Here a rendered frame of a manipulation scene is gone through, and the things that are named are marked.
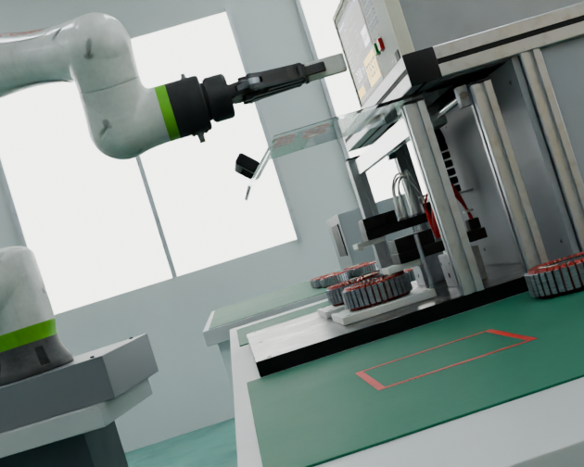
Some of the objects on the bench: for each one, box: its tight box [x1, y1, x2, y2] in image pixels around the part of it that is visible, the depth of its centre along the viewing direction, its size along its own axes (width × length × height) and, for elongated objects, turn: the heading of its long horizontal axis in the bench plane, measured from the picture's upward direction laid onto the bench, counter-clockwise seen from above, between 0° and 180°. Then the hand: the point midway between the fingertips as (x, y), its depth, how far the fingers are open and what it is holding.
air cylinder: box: [438, 246, 488, 286], centre depth 151 cm, size 5×8×6 cm
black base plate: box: [247, 263, 528, 377], centre depth 162 cm, size 47×64×2 cm
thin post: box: [413, 234, 439, 296], centre depth 145 cm, size 2×2×10 cm
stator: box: [341, 271, 413, 311], centre depth 150 cm, size 11×11×4 cm
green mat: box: [236, 301, 330, 347], centre depth 228 cm, size 94×61×1 cm, turn 9°
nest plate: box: [331, 288, 437, 325], centre depth 150 cm, size 15×15×1 cm
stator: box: [524, 247, 584, 298], centre depth 118 cm, size 11×11×4 cm
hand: (324, 68), depth 155 cm, fingers closed
